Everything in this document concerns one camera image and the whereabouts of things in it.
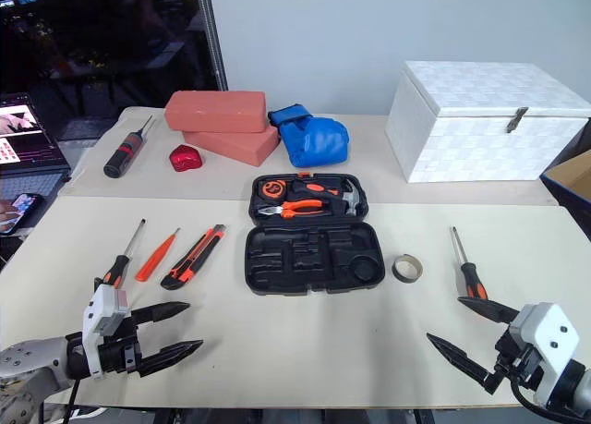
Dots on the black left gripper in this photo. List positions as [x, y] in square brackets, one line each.
[117, 354]

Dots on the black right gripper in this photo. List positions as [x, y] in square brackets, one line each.
[517, 359]

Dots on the black smartphone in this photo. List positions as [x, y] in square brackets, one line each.
[27, 207]

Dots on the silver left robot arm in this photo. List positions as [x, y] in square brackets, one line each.
[27, 368]

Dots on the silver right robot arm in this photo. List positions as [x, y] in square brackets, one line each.
[577, 387]

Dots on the black tool case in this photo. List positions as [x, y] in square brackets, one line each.
[314, 262]

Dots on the person's bare hand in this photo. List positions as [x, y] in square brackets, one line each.
[7, 217]

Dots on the thin orange screwdriver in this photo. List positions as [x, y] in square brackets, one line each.
[154, 258]

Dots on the orange black utility knife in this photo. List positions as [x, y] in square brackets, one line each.
[194, 258]

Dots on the dark tape roll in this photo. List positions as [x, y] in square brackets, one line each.
[396, 270]

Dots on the large beige table cover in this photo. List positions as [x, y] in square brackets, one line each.
[295, 350]

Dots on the cardboard box in blue bin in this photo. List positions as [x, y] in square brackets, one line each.
[568, 184]

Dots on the glossy red small object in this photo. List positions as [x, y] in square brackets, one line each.
[185, 158]

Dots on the orange black tape measure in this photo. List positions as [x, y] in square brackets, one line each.
[273, 189]

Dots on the narrow beige table cover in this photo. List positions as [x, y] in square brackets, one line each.
[369, 184]

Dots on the black red electric screwdriver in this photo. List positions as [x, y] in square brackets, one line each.
[122, 153]

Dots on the white woven storage box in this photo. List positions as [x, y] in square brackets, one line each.
[475, 137]

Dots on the red brick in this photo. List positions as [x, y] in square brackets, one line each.
[240, 147]
[217, 110]

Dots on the black orange claw hammer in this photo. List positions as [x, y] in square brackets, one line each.
[323, 190]

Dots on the open laptop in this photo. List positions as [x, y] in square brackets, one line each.
[27, 142]

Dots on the silver metal pole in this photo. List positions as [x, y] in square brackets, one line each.
[212, 36]

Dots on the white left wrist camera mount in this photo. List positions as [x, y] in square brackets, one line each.
[104, 311]

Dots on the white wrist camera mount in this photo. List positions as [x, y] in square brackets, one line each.
[104, 311]
[549, 336]

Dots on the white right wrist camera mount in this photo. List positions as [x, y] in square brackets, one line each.
[549, 336]

